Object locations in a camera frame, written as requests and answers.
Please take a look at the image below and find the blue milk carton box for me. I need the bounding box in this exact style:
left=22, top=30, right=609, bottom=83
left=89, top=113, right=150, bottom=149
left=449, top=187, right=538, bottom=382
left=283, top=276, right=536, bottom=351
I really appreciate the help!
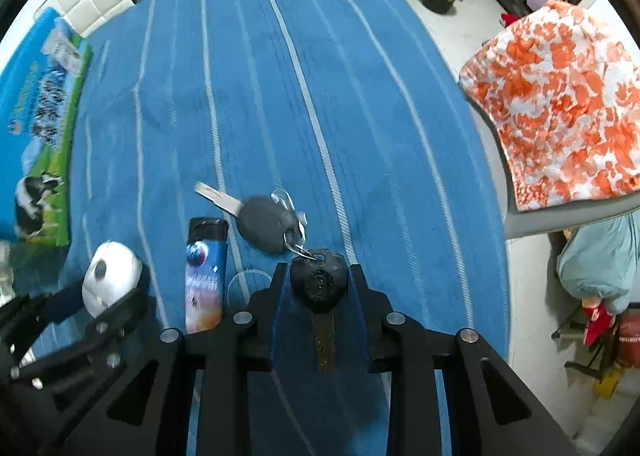
left=0, top=8, right=92, bottom=247

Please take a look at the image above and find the red cloth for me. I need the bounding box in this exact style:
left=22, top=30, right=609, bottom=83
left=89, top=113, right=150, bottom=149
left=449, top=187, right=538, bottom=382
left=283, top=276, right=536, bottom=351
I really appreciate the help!
left=500, top=13, right=521, bottom=28

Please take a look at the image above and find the light blue cloth bundle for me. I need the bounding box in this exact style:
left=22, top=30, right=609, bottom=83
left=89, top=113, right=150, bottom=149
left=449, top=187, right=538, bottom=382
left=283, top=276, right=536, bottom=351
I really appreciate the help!
left=555, top=211, right=639, bottom=315

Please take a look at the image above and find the blue striped table cloth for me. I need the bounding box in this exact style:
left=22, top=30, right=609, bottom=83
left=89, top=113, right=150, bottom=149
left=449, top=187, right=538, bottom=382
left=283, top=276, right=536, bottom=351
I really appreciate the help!
left=29, top=0, right=511, bottom=456

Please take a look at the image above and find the black key set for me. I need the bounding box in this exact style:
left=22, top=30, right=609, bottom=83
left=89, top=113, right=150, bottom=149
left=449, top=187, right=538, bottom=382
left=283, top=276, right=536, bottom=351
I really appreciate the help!
left=194, top=182, right=348, bottom=374

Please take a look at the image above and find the blue space print lighter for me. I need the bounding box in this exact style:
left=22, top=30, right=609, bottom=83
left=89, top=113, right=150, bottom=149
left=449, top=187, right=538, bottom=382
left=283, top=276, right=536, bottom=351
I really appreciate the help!
left=184, top=216, right=229, bottom=335

